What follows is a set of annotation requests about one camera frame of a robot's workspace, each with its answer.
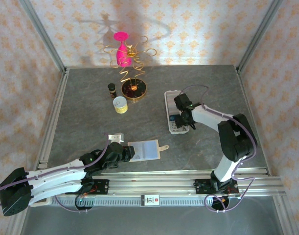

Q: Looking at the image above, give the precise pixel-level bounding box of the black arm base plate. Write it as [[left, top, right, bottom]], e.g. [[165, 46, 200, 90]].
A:
[[75, 178, 110, 197], [194, 178, 239, 197]]

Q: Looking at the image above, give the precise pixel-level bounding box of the pink wine glass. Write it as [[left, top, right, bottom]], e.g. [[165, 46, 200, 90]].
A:
[[113, 31, 132, 67]]

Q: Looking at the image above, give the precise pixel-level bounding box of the gold wire glass rack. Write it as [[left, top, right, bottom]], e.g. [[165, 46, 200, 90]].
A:
[[103, 36, 158, 103]]

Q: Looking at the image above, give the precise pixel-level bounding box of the aluminium mounting rail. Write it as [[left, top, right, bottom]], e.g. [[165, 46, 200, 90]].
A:
[[38, 168, 283, 198]]

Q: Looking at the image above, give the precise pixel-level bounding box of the white perforated plastic basket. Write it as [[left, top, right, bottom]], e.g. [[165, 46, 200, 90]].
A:
[[163, 90, 190, 135]]

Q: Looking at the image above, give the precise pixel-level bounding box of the small dark bottle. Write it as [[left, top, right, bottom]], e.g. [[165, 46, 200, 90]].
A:
[[107, 83, 117, 98]]

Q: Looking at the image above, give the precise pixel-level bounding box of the aluminium frame post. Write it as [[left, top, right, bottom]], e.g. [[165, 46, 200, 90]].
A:
[[236, 0, 284, 74], [18, 0, 68, 74]]

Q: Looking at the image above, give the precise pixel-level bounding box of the stack of credit cards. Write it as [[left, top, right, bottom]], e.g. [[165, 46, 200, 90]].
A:
[[166, 94, 181, 116]]

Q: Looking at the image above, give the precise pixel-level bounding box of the white label with red mark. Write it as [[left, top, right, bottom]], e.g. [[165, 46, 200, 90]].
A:
[[141, 193, 161, 208]]

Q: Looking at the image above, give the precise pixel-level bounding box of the yellow pull-tab can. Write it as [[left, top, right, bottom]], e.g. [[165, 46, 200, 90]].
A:
[[112, 96, 129, 114]]

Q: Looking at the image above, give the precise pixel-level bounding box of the grey slotted cable duct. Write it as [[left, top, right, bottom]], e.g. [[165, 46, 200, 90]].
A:
[[51, 196, 215, 207]]

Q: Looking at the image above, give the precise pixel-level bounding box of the aluminium side rail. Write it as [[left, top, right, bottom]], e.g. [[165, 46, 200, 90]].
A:
[[36, 68, 70, 169], [236, 67, 271, 176]]

